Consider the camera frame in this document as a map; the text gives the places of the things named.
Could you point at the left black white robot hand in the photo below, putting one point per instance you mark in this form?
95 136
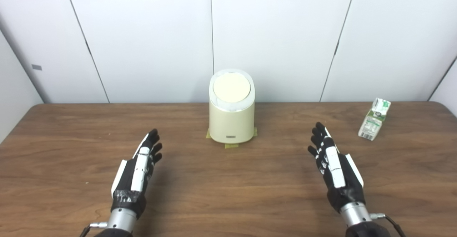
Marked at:
125 180

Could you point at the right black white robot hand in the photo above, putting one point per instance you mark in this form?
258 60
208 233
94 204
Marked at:
348 185

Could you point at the white green milk carton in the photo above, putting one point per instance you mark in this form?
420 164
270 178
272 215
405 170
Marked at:
372 122

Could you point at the cream-colored round bin lid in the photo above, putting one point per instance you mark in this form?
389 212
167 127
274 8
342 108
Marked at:
231 87

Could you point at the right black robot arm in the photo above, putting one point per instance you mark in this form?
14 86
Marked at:
355 213

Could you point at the grey tape mark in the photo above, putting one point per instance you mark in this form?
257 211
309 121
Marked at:
36 67

